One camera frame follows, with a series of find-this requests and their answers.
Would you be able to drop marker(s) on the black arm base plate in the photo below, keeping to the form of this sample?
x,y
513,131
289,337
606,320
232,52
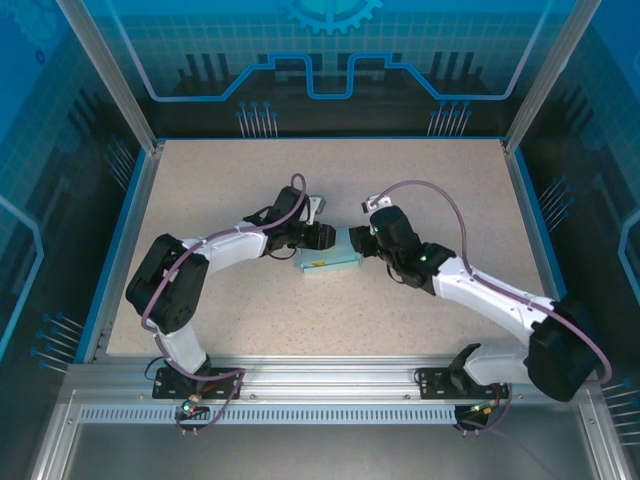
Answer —
x,y
435,385
170,387

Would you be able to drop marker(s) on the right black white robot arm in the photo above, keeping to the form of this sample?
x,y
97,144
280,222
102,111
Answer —
x,y
555,350

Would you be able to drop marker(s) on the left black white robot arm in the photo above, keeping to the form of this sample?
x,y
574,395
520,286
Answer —
x,y
165,290

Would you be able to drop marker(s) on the grey metal panel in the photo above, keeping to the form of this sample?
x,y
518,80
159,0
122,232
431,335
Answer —
x,y
325,450

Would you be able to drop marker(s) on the light blue paper box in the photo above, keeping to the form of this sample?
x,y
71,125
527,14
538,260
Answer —
x,y
327,260

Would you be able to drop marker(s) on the aluminium side rail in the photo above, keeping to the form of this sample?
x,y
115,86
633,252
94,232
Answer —
x,y
143,200
521,200

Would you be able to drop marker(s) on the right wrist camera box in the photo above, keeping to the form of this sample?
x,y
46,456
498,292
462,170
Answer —
x,y
377,202

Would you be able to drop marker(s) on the aluminium frame post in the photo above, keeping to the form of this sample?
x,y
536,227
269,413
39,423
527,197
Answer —
x,y
117,75
540,75

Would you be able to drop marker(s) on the aluminium mounting rail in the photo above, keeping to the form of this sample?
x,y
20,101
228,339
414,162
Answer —
x,y
325,380

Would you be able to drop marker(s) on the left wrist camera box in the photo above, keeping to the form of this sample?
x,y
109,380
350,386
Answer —
x,y
315,207

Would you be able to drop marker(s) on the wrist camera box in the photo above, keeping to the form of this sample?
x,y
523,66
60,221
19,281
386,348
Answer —
x,y
377,202
315,207

